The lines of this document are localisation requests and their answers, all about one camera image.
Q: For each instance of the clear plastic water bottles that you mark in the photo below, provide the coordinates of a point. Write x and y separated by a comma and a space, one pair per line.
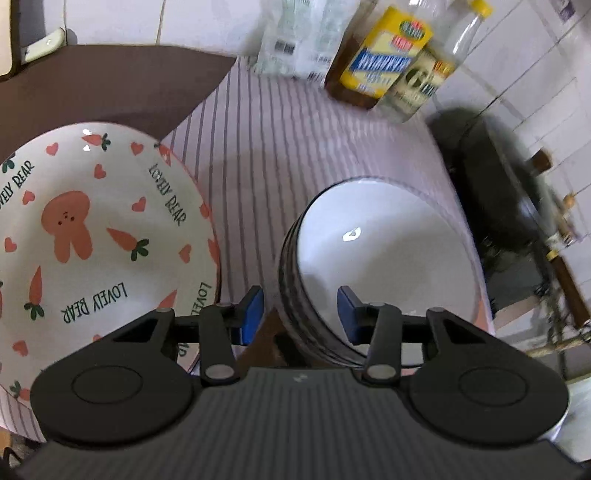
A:
295, 41

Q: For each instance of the large white ribbed bowl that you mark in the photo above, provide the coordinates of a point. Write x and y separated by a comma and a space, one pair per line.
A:
291, 295

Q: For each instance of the dark frying pan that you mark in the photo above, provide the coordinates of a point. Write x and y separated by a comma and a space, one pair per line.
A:
494, 184

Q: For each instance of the purple striped tablecloth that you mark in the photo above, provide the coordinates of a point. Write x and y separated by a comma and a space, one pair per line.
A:
286, 134

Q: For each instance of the yellow label cooking wine bottle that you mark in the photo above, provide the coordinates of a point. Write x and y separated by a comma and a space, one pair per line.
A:
374, 60

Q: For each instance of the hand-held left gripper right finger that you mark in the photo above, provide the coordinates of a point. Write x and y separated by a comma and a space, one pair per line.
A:
348, 318

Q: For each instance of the small white ribbed bowl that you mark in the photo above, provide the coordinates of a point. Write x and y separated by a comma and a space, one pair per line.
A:
392, 277

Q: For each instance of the pink bunny print plate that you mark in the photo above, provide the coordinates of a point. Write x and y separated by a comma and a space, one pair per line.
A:
92, 194

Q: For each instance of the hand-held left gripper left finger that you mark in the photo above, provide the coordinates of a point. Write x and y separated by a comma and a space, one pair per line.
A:
251, 316

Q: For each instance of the small white oblong object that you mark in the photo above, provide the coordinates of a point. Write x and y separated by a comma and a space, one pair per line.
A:
44, 44

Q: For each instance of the dark brown mat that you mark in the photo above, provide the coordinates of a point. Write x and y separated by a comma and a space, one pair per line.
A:
115, 87

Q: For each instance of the clear white vinegar bottle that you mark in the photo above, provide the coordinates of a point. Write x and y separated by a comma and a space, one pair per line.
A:
425, 78

